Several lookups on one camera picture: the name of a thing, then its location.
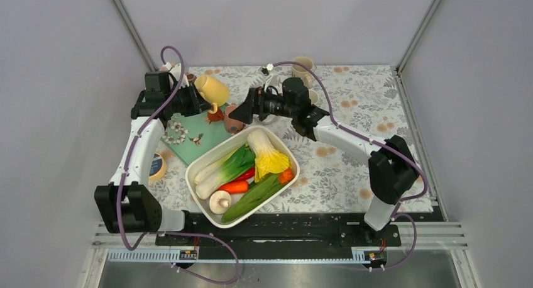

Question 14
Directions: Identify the cream floral mug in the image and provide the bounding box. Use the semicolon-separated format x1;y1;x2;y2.
291;57;314;89

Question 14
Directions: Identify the grey sponge pad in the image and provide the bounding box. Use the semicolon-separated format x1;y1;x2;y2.
254;115;278;126

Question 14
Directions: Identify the floral tablecloth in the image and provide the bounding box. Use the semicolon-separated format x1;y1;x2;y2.
149;65;414;213

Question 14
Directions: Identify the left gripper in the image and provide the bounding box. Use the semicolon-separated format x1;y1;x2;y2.
165;80;211;117

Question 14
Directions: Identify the red chili pepper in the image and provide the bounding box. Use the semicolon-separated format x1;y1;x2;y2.
234;167;255;181

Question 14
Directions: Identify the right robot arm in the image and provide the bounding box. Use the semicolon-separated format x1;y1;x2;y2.
229;77;419;245

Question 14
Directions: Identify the light green mug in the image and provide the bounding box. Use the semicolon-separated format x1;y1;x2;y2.
309;89;321;105

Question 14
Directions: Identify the orange carrot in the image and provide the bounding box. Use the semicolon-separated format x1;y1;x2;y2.
218;180;250;194

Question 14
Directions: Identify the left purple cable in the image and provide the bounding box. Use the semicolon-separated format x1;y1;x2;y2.
116;45;243;286

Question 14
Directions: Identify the purple cable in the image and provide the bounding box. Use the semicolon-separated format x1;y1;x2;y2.
266;61;430;272
116;45;243;286

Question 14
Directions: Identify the bok choy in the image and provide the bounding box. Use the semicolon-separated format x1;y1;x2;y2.
194;144;255;199

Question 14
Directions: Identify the napa cabbage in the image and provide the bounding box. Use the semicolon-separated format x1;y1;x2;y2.
247;130;290;183

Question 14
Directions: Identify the small orange mug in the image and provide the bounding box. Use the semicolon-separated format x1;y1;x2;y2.
205;108;224;124

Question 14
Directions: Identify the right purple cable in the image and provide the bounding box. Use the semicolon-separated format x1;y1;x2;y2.
266;61;430;272

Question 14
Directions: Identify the brown small cup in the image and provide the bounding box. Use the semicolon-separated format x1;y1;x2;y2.
187;73;197;84

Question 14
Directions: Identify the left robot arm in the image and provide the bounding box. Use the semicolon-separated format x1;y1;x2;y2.
94;72;211;245

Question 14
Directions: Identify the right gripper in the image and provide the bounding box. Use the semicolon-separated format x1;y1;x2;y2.
229;84;297;125

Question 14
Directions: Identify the terracotta pink mug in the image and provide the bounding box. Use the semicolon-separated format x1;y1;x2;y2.
223;103;246;134

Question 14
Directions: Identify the green floral tray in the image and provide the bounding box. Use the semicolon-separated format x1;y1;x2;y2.
161;112;231;165

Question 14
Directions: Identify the white mushroom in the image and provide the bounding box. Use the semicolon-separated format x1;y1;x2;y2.
209;191;232;214

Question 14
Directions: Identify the yellow tape roll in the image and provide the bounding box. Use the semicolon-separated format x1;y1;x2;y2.
149;153;168;182

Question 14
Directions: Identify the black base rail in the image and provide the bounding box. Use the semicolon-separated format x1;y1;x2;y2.
155;211;403;248

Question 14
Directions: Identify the yellow mug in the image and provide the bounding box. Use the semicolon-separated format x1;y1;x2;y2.
195;75;230;114

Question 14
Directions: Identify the white rectangular basin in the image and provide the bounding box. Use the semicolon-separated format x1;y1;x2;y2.
185;126;300;228

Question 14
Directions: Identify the green cucumber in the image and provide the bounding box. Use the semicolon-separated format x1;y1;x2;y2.
221;174;292;223

